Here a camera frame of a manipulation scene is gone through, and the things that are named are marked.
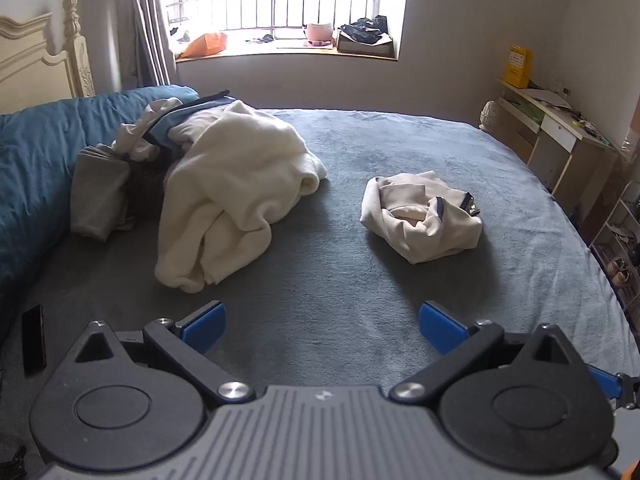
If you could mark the blue grey garment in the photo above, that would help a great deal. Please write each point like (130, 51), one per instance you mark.
(167, 127)

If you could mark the cream fleece garment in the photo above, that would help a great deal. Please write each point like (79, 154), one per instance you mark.
(225, 185)

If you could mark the yellow box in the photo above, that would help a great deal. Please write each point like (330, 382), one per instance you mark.
(517, 67)

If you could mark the cream bedpost knob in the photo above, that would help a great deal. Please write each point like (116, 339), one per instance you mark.
(488, 116)

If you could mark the light wooden desk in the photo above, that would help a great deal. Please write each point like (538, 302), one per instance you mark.
(575, 160)

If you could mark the grey curtain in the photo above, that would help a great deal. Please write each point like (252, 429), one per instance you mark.
(145, 35)

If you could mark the metal shoe rack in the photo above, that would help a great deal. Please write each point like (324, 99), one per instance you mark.
(620, 230)

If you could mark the blue duvet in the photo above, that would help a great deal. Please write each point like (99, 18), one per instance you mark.
(35, 160)

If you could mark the brown shoe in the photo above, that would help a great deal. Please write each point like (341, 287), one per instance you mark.
(624, 277)
(618, 265)

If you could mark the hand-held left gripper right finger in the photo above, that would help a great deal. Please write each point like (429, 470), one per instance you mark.
(440, 325)

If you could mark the pink bowl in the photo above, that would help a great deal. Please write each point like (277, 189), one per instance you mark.
(319, 34)

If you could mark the dark clothes pile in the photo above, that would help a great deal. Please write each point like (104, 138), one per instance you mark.
(367, 30)

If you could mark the black rectangular case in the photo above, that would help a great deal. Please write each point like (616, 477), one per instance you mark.
(34, 340)

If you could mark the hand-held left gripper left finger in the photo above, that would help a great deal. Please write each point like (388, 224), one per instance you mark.
(205, 322)

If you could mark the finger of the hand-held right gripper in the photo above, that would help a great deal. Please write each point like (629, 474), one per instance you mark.
(605, 382)

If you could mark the grey folded garment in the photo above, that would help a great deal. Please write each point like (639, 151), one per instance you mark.
(97, 195)

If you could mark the cream wooden headboard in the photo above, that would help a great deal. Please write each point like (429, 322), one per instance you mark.
(30, 70)

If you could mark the orange bag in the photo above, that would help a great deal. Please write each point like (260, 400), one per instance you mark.
(207, 44)

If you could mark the white papers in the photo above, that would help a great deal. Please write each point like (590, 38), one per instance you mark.
(545, 97)

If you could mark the white garment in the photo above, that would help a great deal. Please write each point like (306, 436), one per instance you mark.
(135, 135)

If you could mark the beige zip jacket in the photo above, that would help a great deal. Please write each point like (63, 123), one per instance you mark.
(425, 240)

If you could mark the window with metal bars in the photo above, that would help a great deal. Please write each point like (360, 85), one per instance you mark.
(274, 5)

